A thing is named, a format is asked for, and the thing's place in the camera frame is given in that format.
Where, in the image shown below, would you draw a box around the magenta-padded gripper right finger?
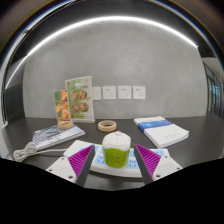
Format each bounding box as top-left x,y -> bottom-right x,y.
133,143 -> 184,186

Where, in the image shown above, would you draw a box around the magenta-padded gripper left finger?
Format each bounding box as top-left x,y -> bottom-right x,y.
45,143 -> 97,188

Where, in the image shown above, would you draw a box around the green and white charger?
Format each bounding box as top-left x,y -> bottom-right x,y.
101,131 -> 132,169

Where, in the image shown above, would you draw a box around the white book with blue band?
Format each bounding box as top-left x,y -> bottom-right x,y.
133,115 -> 190,149

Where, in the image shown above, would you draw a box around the grey printed magazine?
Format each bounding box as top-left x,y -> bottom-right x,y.
32,123 -> 86,151

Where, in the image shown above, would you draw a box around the beige tape roll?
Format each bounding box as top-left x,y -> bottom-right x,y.
97,119 -> 118,133

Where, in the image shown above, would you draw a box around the small wooden-base menu stand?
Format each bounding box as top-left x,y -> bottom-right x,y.
53,89 -> 74,130

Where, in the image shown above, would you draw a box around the large acrylic menu stand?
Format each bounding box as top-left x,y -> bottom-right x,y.
64,75 -> 96,124

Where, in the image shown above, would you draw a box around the black-framed glass doors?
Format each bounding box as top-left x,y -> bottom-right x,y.
203,61 -> 224,119

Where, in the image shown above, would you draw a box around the curved ceiling light strip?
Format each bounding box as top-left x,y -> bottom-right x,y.
4,14 -> 198,89

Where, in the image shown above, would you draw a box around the white power cable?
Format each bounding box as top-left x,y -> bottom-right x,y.
12,141 -> 68,163

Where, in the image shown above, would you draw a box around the blank white wall plate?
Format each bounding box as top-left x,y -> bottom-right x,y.
92,86 -> 102,101

